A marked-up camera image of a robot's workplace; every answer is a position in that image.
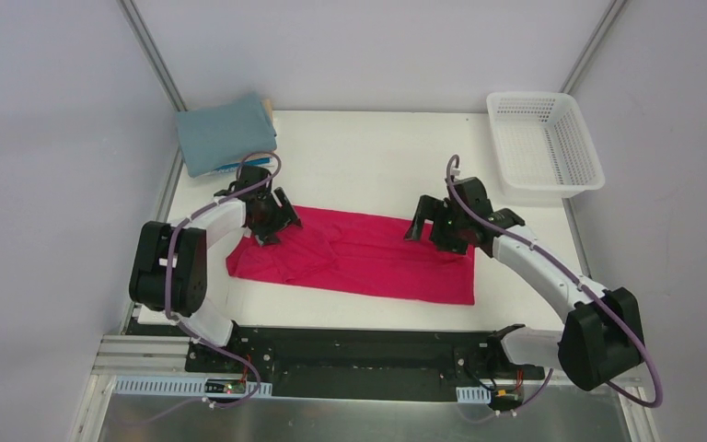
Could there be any red t shirt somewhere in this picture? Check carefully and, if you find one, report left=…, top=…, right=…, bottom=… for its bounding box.
left=226, top=206, right=475, bottom=306

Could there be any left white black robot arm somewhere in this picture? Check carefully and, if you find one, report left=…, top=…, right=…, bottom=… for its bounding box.
left=128, top=165, right=302, bottom=373

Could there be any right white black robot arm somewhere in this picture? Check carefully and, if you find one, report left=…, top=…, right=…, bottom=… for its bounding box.
left=404, top=178, right=645, bottom=391

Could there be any folded blue white t shirt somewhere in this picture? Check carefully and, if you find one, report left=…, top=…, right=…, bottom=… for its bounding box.
left=205, top=157, right=275, bottom=176

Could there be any folded teal t shirt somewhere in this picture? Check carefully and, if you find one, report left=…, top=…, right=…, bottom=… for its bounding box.
left=175, top=93, right=277, bottom=178

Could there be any folded beige t shirt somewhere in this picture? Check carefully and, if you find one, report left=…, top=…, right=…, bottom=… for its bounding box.
left=261, top=99, right=277, bottom=136

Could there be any white plastic basket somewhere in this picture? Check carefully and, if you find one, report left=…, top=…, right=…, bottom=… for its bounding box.
left=486, top=91, right=605, bottom=200

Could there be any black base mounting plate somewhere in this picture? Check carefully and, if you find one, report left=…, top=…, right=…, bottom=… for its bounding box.
left=124, top=320, right=611, bottom=404

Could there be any right white cable duct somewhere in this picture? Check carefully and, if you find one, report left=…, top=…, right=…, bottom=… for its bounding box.
left=456, top=386, right=492, bottom=404

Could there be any white cable duct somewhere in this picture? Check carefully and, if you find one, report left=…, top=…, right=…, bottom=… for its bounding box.
left=456, top=386, right=492, bottom=404
left=113, top=376, right=273, bottom=399

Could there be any aluminium frame rail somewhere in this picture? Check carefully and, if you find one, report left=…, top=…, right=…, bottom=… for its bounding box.
left=91, top=333, right=643, bottom=387

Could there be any left white cable duct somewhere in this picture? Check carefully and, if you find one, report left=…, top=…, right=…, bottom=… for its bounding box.
left=113, top=376, right=273, bottom=399

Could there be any left aluminium corner post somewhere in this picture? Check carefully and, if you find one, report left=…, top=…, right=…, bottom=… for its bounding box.
left=116, top=0, right=188, bottom=111

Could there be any aluminium corner post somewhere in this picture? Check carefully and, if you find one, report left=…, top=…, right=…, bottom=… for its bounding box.
left=560, top=0, right=629, bottom=95
left=116, top=0, right=188, bottom=111

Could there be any right aluminium corner post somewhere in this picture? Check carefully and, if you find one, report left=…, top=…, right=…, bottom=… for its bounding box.
left=560, top=0, right=629, bottom=95

